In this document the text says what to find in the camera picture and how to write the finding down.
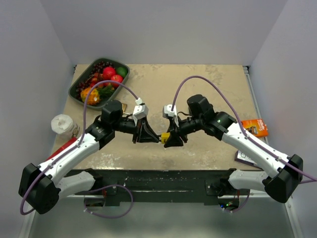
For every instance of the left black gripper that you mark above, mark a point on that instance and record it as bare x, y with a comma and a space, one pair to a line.
152, 138

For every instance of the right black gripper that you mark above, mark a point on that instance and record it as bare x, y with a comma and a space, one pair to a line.
174, 140

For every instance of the yellow padlock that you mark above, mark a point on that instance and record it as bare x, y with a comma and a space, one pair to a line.
164, 137

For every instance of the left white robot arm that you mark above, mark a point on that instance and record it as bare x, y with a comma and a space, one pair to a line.
43, 185

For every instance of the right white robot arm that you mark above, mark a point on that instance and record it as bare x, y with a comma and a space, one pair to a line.
279, 173

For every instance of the brass padlock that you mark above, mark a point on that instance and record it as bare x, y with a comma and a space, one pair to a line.
124, 107

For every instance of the red apple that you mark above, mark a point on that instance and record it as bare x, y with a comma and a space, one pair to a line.
116, 80

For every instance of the purple white card box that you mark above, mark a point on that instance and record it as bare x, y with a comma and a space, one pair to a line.
242, 158

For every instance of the toy pineapple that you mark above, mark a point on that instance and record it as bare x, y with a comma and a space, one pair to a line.
94, 97

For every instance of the green lime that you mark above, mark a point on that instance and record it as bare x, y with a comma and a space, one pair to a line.
122, 71

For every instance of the red box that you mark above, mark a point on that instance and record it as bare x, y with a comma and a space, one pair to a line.
63, 147

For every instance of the red pomegranate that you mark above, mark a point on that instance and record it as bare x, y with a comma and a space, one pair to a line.
108, 72

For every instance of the orange razor package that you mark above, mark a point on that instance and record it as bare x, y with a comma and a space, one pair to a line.
256, 127

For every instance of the dark green fruit tray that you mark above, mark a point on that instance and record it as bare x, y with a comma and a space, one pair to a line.
106, 91

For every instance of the dark cherries bunch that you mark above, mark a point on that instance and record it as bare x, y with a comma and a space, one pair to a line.
92, 76

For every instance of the white tissue roll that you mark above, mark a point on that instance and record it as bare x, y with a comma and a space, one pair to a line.
62, 124

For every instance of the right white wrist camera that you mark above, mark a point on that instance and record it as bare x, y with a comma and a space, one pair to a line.
170, 112

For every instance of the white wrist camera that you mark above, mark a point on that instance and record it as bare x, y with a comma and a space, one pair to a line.
140, 110
170, 112

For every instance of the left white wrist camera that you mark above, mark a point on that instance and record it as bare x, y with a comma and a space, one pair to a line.
140, 110

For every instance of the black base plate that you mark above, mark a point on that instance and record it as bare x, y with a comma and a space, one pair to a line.
185, 186

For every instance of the aluminium frame rail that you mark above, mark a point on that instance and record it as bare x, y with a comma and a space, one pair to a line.
257, 113

